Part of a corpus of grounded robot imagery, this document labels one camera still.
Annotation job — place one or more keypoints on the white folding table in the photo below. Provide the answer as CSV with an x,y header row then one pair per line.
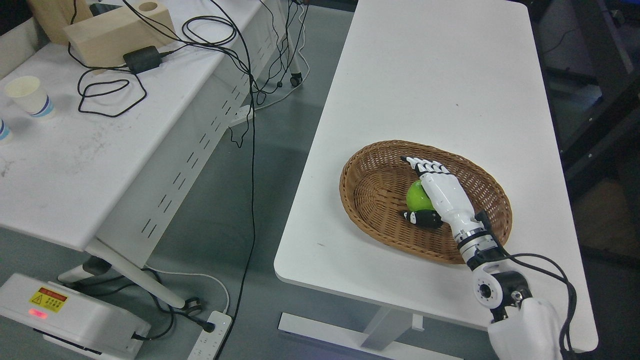
x,y
106,175

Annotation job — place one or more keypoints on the white power strip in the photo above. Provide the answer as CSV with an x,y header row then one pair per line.
x,y
208,344

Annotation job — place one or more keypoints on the brown wicker basket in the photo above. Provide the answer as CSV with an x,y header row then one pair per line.
x,y
376,188

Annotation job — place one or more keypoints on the paper cup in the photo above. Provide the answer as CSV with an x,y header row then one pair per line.
x,y
29,94

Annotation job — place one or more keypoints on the wooden block holder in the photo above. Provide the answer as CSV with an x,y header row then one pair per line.
x,y
102,41

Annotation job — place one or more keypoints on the black power adapter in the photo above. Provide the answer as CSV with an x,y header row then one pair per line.
x,y
143,59

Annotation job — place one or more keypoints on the white box device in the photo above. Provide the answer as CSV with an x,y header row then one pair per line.
x,y
73,320

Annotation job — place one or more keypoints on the green apple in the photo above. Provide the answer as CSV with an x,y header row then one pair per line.
x,y
417,199

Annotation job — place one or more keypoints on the black metal shelf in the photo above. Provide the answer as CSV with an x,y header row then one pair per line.
x,y
589,52

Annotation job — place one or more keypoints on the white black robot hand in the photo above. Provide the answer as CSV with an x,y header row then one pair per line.
x,y
447,196

